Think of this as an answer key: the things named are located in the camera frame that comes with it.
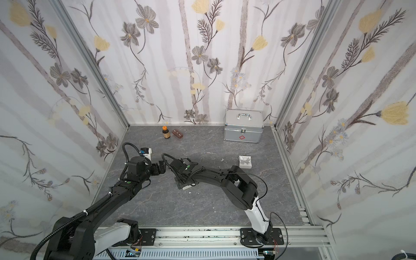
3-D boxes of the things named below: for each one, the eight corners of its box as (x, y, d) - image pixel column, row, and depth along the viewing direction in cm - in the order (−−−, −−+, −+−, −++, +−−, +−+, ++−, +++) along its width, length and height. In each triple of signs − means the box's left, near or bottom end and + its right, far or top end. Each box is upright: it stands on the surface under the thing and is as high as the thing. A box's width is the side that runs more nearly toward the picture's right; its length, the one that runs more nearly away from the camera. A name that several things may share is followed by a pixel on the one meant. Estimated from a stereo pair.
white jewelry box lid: (239, 169, 100) (240, 165, 97) (238, 158, 105) (239, 155, 101) (251, 169, 100) (252, 165, 97) (249, 158, 105) (250, 155, 102)
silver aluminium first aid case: (224, 143, 113) (225, 127, 101) (222, 122, 126) (224, 106, 114) (261, 143, 113) (267, 127, 101) (255, 122, 127) (260, 106, 114)
